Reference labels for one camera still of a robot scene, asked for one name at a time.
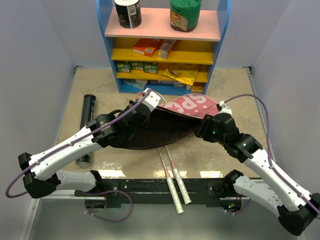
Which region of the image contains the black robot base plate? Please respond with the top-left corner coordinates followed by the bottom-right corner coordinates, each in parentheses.
top-left (73, 177), bottom-right (253, 210)

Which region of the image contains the green box middle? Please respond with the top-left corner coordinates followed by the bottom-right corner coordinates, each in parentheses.
top-left (130, 61), bottom-right (144, 71)

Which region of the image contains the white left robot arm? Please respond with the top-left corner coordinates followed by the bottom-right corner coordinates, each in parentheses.
top-left (18, 97), bottom-right (159, 199)

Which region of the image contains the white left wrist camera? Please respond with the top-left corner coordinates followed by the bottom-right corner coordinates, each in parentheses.
top-left (142, 88), bottom-right (161, 112)

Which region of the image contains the green box left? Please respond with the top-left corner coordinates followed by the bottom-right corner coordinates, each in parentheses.
top-left (116, 61), bottom-right (132, 73)

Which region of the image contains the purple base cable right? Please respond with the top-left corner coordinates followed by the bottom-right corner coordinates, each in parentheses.
top-left (223, 198), bottom-right (252, 215)

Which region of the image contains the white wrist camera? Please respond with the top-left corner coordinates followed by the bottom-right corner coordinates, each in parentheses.
top-left (216, 100), bottom-right (233, 115)
top-left (142, 88), bottom-right (161, 112)

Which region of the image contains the green box right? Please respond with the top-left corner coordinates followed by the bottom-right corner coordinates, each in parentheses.
top-left (143, 62), bottom-right (159, 75)

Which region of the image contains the black shuttlecock tube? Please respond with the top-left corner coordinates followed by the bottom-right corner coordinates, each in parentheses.
top-left (75, 94), bottom-right (97, 168)

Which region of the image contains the black white can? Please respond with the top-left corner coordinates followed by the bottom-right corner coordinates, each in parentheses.
top-left (114, 0), bottom-right (142, 29)

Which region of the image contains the teal tissue pack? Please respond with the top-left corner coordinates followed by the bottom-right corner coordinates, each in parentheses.
top-left (122, 79), bottom-right (148, 91)

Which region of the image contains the green box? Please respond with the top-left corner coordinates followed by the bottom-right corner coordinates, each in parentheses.
top-left (143, 62), bottom-right (159, 75)
top-left (116, 61), bottom-right (132, 73)
top-left (130, 61), bottom-right (144, 71)

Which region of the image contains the blue shelf unit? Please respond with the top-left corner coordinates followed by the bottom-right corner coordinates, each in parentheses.
top-left (96, 0), bottom-right (232, 96)

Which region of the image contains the pink badminton racket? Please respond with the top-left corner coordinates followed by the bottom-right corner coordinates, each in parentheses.
top-left (157, 148), bottom-right (184, 215)
top-left (164, 145), bottom-right (192, 205)

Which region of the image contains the green wrapped jar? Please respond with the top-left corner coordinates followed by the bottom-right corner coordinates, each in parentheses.
top-left (170, 0), bottom-right (202, 32)

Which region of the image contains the orange box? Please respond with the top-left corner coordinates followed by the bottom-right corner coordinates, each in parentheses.
top-left (132, 38), bottom-right (162, 58)

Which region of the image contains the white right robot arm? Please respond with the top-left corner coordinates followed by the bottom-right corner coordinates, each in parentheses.
top-left (193, 113), bottom-right (320, 236)

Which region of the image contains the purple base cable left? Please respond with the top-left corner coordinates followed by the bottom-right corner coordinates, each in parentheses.
top-left (84, 189), bottom-right (134, 222)

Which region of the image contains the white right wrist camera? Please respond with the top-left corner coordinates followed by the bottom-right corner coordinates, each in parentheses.
top-left (216, 100), bottom-right (233, 115)

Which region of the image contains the yellow snack bag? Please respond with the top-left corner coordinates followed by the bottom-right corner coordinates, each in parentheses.
top-left (162, 69), bottom-right (199, 86)

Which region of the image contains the pink sport racket bag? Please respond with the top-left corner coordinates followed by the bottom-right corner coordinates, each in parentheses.
top-left (110, 93), bottom-right (219, 150)

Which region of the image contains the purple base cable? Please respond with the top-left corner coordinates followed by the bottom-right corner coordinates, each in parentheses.
top-left (223, 198), bottom-right (252, 215)
top-left (84, 189), bottom-right (134, 222)

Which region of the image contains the brown snack packet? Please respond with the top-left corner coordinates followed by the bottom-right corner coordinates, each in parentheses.
top-left (157, 39), bottom-right (177, 60)

